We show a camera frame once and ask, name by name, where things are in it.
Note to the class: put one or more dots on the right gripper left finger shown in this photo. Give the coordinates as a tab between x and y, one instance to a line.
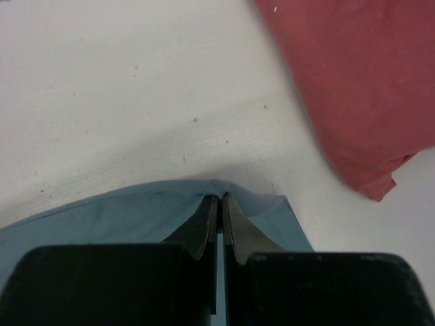
172	282

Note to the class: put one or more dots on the pink folded t shirt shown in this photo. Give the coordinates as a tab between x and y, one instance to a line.
365	73

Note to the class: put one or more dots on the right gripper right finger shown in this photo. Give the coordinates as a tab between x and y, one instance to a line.
268	285

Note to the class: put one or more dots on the blue t shirt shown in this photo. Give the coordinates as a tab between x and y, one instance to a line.
148	213

